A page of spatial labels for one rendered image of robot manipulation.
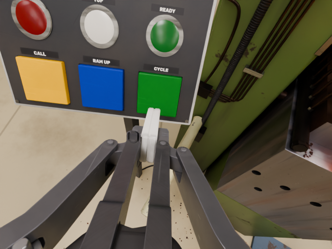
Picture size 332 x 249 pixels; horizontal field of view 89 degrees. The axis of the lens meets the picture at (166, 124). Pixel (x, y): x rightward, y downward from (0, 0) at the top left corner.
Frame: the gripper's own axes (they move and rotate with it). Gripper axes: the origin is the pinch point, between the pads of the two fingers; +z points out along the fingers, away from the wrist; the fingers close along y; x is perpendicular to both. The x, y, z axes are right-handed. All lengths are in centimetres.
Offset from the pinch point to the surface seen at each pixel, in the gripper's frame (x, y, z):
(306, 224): -41, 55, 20
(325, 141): -6.8, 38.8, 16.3
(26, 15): 9.8, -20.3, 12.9
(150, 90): 0.9, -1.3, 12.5
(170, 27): 10.8, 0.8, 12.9
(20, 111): -60, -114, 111
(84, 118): -60, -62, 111
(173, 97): 0.2, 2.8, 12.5
